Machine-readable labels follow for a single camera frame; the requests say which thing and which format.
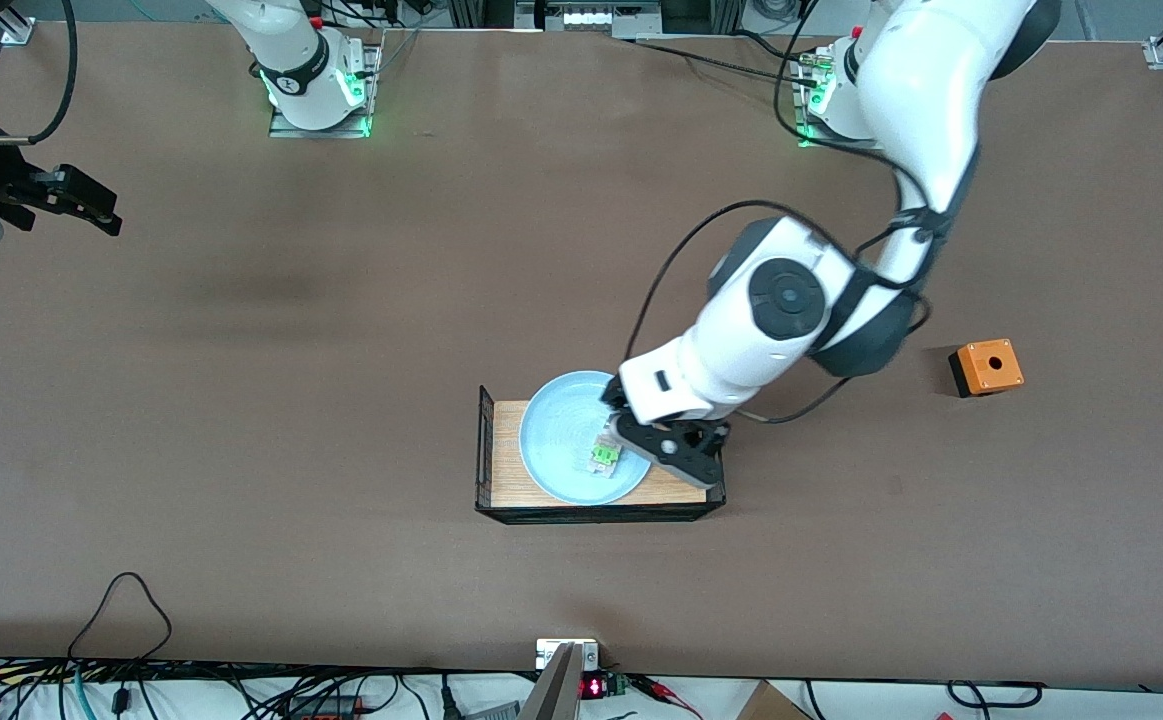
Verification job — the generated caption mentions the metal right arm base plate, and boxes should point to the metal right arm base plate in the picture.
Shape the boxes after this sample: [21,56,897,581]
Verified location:
[269,40,382,139]

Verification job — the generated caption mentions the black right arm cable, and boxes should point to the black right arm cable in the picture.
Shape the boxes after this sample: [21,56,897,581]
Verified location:
[0,0,79,146]

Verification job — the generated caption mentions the orange button enclosure box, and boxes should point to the orange button enclosure box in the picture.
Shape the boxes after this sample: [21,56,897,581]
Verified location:
[947,338,1026,400]

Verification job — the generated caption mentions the red black clip lead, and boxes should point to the red black clip lead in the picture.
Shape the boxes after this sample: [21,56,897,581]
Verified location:
[631,675,707,719]

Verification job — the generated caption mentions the black device white lights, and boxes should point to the black device white lights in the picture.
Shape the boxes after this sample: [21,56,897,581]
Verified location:
[514,0,664,39]

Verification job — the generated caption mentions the light blue round plate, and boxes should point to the light blue round plate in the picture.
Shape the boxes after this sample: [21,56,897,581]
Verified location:
[518,370,654,507]

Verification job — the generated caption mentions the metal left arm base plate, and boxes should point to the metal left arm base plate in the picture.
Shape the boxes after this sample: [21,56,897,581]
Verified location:
[793,48,887,151]

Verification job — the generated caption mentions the tangled black cable bundle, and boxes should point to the tangled black cable bundle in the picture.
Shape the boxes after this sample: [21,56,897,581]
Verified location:
[0,655,542,720]

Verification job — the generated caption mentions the wooden shelf black mesh sides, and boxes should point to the wooden shelf black mesh sides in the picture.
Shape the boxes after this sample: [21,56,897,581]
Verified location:
[474,380,727,526]

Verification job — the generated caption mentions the brown cardboard piece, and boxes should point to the brown cardboard piece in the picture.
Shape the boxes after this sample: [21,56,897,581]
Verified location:
[736,680,814,720]

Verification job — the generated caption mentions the grey metal camera mount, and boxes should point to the grey metal camera mount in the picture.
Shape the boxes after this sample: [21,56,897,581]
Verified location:
[516,638,602,720]

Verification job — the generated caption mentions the thin black cable loop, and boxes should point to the thin black cable loop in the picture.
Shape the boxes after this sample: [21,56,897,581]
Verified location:
[66,571,174,666]

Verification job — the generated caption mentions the black cable on table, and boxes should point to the black cable on table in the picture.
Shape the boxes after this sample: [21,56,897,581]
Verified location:
[631,30,822,87]

